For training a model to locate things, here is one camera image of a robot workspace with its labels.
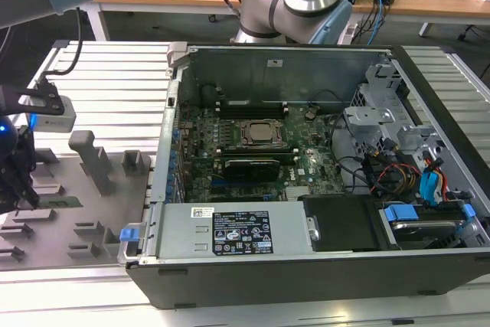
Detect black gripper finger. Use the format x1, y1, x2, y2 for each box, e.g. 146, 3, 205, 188
15, 126, 41, 211

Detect green RAM stick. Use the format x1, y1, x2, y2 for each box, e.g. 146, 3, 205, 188
36, 195, 84, 210

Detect RAM slot with white latches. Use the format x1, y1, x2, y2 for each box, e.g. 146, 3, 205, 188
216, 108, 289, 114
216, 149, 300, 155
216, 99, 289, 106
216, 156, 300, 163

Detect grey parts rack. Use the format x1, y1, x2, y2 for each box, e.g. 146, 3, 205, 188
0, 129, 154, 269

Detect blue plastic latch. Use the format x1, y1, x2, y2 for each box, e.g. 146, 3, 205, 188
119, 227, 139, 244

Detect grey power supply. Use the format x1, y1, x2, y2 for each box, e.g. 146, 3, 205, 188
152, 201, 321, 267

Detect black round plastic part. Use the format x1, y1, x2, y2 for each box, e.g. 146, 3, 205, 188
198, 83, 224, 110

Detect black power supply label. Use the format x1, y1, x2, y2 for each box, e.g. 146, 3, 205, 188
212, 211, 275, 256

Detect silver CPU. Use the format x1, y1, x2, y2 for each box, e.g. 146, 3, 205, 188
247, 123, 279, 142

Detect metal socket cover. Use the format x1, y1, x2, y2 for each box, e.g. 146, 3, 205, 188
234, 118, 288, 148

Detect silver chipset heatsink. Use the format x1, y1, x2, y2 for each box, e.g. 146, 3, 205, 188
285, 187, 312, 203

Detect green motherboard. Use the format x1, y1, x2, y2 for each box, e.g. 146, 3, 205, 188
178, 100, 345, 204

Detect black PC case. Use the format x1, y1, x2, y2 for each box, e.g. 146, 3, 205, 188
125, 41, 490, 309

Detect black plastic cover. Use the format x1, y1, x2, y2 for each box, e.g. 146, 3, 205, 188
298, 195, 386, 254

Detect silver metal drive cage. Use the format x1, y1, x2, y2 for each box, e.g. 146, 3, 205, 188
342, 61, 479, 205

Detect white power strip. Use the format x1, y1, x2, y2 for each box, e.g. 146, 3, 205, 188
339, 22, 358, 44

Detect blue disk carrier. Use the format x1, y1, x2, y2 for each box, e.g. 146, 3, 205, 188
384, 204, 477, 228

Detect silver hard disk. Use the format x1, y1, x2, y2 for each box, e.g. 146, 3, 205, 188
392, 221, 460, 247

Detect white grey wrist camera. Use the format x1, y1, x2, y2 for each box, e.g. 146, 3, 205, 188
0, 83, 77, 133

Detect silver metal handle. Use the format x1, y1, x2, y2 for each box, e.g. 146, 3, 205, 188
116, 222, 145, 267

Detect black camera cable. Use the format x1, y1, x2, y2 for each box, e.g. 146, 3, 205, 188
36, 5, 84, 89

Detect red yellow black wires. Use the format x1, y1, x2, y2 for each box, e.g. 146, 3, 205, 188
377, 162, 420, 195

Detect blue flat wire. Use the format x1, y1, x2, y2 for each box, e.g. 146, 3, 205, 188
419, 171, 449, 208

